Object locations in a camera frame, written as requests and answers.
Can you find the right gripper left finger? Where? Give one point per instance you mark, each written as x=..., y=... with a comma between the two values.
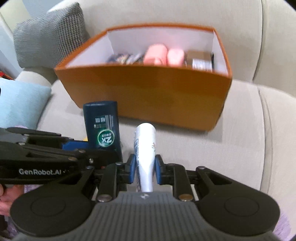
x=114, y=179

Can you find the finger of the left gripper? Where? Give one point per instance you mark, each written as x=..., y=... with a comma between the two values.
x=74, y=144

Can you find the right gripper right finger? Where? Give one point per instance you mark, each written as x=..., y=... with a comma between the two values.
x=176, y=176

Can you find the dark blue ZX bottle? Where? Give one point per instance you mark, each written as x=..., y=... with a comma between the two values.
x=102, y=126

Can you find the white Vaseline lotion tube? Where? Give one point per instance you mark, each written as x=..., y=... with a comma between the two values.
x=145, y=152

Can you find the illustrated lady card box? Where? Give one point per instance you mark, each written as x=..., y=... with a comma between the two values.
x=118, y=58

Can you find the small silver printed box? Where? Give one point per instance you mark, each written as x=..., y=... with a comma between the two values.
x=202, y=65

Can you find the pink pump lotion bottle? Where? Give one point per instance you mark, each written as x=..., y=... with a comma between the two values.
x=175, y=57

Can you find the pink cylindrical cup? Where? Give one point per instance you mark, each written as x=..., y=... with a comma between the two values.
x=156, y=54

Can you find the brown cardboard box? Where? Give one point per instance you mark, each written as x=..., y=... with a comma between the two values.
x=197, y=55

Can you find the plaid check case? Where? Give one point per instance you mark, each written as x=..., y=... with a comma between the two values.
x=134, y=58

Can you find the person's left hand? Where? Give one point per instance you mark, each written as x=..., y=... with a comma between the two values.
x=8, y=196

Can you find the light blue pillow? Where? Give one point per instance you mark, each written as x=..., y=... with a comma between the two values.
x=22, y=103

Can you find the orange cardboard box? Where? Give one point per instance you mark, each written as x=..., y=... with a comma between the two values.
x=175, y=96

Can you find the houndstooth black white pillow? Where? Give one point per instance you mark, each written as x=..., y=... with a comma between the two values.
x=46, y=40

